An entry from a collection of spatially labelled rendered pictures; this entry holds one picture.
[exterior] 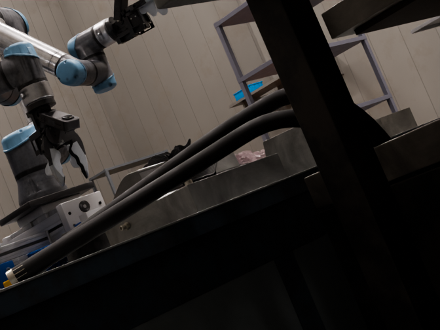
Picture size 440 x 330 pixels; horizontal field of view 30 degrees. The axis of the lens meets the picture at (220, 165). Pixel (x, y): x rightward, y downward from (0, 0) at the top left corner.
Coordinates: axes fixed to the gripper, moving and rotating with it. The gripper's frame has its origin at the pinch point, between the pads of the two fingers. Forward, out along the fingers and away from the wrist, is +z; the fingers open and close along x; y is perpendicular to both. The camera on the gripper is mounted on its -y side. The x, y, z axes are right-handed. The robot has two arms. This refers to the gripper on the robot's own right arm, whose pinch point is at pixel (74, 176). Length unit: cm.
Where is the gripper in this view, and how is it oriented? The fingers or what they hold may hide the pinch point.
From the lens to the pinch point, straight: 200.0
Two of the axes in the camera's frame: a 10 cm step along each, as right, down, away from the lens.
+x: -7.0, 2.4, -6.7
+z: 3.9, 9.2, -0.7
